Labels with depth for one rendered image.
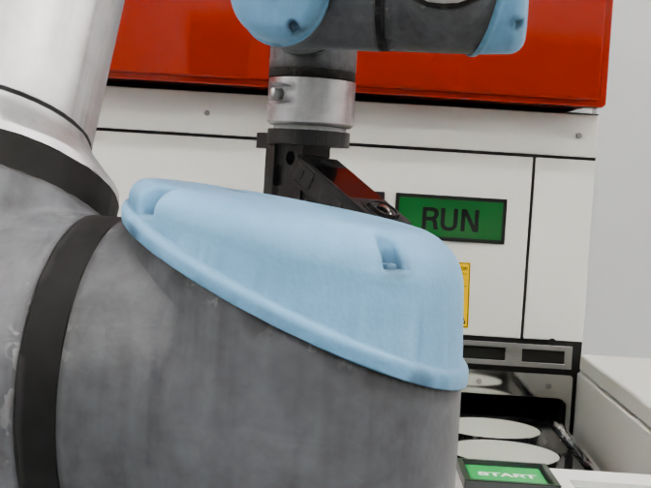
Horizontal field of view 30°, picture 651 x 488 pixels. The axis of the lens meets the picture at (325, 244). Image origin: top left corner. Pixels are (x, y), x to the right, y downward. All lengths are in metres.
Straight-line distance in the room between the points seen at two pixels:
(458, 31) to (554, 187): 0.44
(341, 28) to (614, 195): 1.97
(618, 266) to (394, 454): 2.49
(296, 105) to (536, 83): 0.33
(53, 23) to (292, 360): 0.18
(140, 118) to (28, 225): 0.90
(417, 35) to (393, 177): 0.40
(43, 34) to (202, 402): 0.17
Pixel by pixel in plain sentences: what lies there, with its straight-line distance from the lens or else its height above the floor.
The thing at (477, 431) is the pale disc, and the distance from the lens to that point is 1.20.
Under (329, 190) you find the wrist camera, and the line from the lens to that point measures 1.00.
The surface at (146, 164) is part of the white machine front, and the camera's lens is 1.31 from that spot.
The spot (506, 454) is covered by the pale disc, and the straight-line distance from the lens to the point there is 1.11.
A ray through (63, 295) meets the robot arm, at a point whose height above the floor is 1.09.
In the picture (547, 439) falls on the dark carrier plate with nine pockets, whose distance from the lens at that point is 1.19.
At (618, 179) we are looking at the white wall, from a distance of 2.85.
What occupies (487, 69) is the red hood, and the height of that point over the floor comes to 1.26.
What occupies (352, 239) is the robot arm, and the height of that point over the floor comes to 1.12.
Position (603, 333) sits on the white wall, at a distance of 2.86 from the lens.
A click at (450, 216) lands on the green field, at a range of 1.30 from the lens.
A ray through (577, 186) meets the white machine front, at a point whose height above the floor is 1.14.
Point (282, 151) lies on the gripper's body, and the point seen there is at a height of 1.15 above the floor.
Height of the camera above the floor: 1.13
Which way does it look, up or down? 3 degrees down
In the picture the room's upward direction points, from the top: 4 degrees clockwise
